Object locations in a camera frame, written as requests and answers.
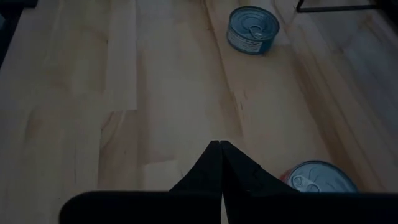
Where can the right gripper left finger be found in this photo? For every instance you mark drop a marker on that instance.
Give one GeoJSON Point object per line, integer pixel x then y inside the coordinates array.
{"type": "Point", "coordinates": [192, 205]}

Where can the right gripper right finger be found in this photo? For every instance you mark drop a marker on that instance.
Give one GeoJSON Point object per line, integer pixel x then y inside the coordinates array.
{"type": "Point", "coordinates": [264, 205]}

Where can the red seafood can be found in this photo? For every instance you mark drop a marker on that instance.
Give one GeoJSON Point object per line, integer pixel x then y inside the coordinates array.
{"type": "Point", "coordinates": [323, 179]}

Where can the teal seafood can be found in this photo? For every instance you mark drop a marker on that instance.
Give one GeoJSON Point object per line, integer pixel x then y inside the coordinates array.
{"type": "Point", "coordinates": [253, 31]}

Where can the wooden shelf with black legs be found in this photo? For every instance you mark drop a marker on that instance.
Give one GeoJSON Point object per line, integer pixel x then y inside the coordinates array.
{"type": "Point", "coordinates": [335, 9]}

